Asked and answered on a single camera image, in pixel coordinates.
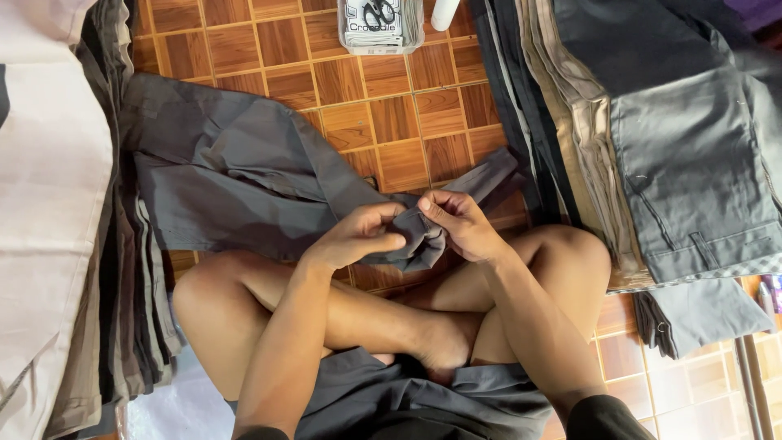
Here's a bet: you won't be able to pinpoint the clear plastic box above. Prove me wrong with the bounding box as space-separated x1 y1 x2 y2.
336 0 426 56

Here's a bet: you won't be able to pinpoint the stack of white labels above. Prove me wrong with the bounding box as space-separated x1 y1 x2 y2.
343 0 405 48

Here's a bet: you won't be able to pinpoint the person's right leg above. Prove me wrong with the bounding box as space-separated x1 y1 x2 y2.
391 224 613 367

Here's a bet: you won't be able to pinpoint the person's left leg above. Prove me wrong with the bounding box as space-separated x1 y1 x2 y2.
171 249 485 403

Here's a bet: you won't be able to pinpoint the stack of folded light trousers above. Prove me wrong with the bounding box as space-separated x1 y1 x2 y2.
0 0 185 440

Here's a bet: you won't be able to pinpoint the purple cloth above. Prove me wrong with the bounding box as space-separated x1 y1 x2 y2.
723 0 782 33

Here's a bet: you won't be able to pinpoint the person's leg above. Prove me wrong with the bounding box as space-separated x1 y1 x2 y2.
391 224 613 367
171 249 485 403

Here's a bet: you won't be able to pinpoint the black scissors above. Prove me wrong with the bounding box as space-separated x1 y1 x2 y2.
363 0 398 29

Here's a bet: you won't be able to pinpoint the colourful small bottles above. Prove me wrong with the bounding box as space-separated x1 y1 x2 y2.
756 274 782 314

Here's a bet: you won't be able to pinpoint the clear plastic sheet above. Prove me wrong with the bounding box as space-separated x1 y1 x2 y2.
119 345 237 440

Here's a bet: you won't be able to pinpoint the person's left hand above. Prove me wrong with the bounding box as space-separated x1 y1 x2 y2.
302 202 409 275

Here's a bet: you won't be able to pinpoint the person's grey shorts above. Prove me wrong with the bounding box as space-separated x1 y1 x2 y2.
225 347 554 440

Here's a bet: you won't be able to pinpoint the dark grey trousers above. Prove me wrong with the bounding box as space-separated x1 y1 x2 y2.
119 72 527 273

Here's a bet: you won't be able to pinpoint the metal pole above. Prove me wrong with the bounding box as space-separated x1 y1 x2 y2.
733 335 774 440

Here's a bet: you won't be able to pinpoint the white cylindrical bottle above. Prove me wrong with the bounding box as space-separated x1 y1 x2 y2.
430 0 463 33

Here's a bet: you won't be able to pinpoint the stack of folded grey trousers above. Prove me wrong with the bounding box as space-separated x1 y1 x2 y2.
469 0 782 293

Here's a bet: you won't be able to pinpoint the person's right hand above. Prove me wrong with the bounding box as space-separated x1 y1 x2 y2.
417 189 510 264

